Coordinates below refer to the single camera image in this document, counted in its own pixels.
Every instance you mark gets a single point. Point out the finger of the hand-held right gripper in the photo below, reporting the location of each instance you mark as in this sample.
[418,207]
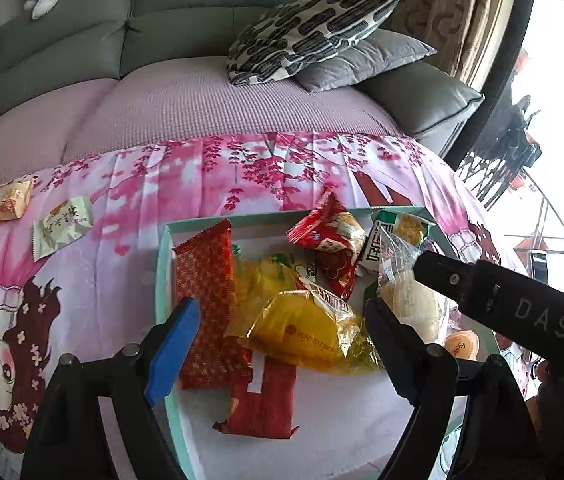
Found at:
[444,275]

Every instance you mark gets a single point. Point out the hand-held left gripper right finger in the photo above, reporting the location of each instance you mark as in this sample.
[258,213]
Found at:
[391,350]

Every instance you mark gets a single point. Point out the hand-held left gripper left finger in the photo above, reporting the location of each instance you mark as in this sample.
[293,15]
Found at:
[177,350]

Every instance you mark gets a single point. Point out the clear white bun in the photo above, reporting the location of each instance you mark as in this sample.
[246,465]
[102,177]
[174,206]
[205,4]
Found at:
[411,305]

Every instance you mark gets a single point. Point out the red patterned snack packet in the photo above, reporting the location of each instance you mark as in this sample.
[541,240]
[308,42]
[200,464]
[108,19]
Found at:
[204,300]

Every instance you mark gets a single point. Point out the green white pastry packet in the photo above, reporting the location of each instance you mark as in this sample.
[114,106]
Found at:
[384,245]

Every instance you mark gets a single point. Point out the white tray teal rim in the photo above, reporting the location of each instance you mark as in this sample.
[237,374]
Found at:
[351,410]

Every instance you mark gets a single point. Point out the plain red snack packet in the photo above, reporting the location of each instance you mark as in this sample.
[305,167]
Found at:
[267,405]

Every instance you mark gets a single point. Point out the small red snack packet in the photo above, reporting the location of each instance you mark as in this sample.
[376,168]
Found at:
[329,240]

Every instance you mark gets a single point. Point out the person's right hand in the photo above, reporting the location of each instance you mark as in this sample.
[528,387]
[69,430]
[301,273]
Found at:
[542,377]

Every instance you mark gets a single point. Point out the smartphone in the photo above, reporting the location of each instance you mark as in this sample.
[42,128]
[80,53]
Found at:
[538,266]

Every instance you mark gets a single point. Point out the orange jelly cup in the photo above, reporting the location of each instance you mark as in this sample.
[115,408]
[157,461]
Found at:
[461,346]

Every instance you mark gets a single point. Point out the black balcony railing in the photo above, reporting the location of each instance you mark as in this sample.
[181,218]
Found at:
[481,175]

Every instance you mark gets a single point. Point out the printed cartoon blanket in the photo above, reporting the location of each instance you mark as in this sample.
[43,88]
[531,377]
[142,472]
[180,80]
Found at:
[112,260]

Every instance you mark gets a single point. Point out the dark balcony object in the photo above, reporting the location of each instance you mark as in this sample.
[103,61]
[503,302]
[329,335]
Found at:
[519,130]

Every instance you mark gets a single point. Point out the pale green snack packet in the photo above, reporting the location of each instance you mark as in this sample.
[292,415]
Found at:
[59,227]

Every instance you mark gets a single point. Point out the orange snack packet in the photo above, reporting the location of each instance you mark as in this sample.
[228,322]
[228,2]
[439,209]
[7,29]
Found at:
[9,202]

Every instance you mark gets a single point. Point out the grey pillow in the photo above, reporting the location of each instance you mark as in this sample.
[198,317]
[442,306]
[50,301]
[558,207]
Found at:
[371,60]

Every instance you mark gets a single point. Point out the pink sofa cover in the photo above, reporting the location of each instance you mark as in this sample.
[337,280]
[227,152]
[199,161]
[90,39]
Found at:
[212,105]

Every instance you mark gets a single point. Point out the beige patterned curtain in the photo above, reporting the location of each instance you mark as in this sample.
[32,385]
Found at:
[441,10]

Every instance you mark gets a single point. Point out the black white patterned pillow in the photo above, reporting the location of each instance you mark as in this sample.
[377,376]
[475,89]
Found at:
[302,35]

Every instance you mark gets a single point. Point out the grey sofa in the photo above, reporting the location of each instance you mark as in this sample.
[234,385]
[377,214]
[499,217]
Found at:
[187,30]

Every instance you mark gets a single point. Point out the black window frame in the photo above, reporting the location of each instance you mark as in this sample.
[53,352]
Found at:
[506,75]

